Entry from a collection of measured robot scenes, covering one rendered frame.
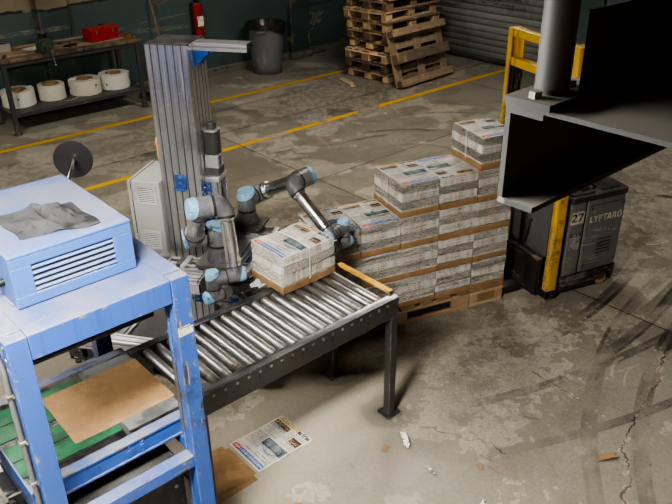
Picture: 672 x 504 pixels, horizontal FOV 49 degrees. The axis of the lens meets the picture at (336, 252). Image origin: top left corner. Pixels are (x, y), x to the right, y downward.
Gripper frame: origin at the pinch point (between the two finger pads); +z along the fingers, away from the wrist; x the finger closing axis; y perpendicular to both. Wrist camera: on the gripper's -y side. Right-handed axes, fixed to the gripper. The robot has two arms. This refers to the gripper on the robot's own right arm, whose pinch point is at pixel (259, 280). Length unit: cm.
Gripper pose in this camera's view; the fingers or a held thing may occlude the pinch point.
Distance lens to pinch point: 417.4
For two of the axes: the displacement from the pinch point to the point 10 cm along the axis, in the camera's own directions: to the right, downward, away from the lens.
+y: -0.1, -8.8, -4.7
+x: -6.6, -3.5, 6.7
